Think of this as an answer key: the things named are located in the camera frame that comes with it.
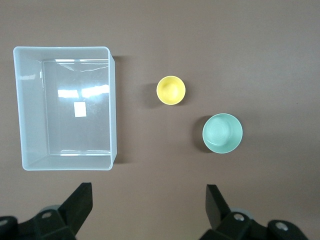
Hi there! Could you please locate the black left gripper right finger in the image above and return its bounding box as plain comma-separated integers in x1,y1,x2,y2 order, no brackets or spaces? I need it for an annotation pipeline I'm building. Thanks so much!
199,184,307,240

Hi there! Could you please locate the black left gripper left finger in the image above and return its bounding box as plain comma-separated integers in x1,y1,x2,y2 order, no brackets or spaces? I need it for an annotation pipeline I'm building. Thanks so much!
0,182,95,240

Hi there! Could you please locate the mint green bowl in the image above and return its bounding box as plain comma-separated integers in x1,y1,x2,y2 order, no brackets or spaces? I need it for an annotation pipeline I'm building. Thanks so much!
202,113,244,154

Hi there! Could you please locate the yellow cup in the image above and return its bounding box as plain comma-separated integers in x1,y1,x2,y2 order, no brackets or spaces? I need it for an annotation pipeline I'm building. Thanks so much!
156,75,187,106

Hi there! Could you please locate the white label sticker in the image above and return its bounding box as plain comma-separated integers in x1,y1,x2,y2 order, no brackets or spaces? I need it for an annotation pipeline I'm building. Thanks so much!
74,101,87,118

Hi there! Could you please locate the translucent plastic storage box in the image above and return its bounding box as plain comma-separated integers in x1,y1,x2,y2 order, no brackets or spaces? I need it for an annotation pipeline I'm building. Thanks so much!
12,45,118,172

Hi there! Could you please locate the fabric table cover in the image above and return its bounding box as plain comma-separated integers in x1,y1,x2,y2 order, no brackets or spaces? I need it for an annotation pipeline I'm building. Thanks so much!
0,0,320,240

